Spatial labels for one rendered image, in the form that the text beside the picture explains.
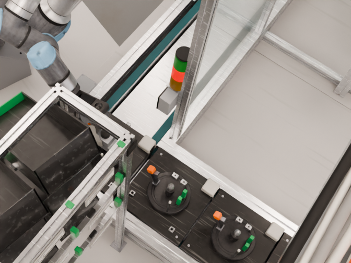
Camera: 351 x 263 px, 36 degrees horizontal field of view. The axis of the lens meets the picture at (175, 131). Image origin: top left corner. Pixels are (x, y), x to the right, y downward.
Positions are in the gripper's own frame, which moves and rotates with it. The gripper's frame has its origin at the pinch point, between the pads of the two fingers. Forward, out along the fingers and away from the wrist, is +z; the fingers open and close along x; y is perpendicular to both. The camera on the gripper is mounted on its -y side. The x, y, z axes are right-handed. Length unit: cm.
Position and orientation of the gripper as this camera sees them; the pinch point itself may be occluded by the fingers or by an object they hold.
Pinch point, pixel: (106, 137)
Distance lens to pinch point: 167.1
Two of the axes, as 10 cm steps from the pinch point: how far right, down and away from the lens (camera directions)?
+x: -5.6, 7.1, -4.3
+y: -7.0, -1.3, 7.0
